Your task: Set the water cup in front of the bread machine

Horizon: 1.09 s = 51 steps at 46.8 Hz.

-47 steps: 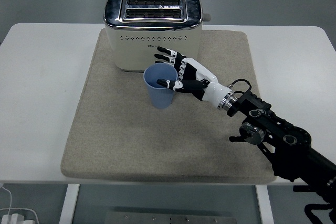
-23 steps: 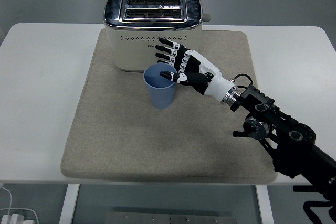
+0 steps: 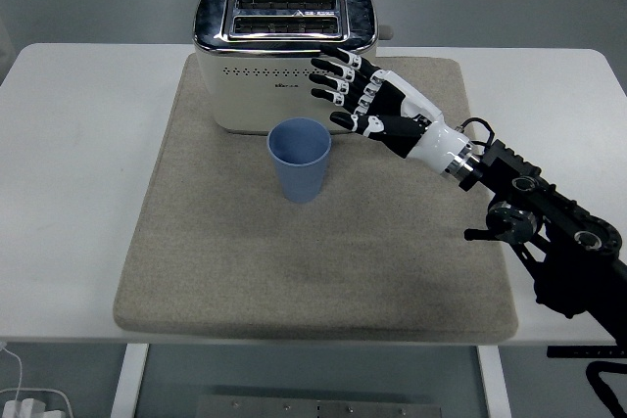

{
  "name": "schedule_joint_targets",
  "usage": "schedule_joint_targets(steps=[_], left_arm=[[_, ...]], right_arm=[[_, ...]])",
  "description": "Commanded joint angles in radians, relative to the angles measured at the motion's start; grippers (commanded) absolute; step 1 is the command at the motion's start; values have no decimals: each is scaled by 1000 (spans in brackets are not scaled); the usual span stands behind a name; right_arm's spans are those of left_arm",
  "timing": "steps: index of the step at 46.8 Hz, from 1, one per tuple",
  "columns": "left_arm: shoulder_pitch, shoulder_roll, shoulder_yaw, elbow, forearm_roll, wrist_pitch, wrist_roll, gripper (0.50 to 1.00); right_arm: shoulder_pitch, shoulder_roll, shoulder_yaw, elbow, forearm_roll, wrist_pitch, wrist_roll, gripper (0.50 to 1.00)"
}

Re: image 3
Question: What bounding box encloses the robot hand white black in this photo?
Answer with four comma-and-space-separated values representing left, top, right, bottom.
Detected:
308, 43, 478, 179

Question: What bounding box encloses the blue plastic cup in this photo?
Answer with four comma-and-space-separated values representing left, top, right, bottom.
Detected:
265, 116, 332, 205

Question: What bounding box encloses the white chrome toaster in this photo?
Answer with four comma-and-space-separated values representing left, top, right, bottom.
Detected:
191, 0, 396, 136

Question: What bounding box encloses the beige fabric mat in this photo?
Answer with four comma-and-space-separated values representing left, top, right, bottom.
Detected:
113, 56, 520, 345

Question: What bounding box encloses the white table leg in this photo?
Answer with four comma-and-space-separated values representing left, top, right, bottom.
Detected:
108, 343, 150, 418
476, 345, 512, 418

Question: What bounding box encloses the black table control panel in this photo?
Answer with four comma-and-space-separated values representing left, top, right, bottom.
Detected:
547, 346, 627, 359

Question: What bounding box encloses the grey metal plate with screws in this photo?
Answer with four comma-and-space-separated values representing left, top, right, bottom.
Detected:
194, 394, 443, 418

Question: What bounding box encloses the white power strip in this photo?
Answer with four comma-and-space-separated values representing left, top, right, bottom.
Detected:
0, 387, 75, 418

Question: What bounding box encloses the white cable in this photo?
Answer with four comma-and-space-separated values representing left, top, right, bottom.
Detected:
0, 342, 25, 403

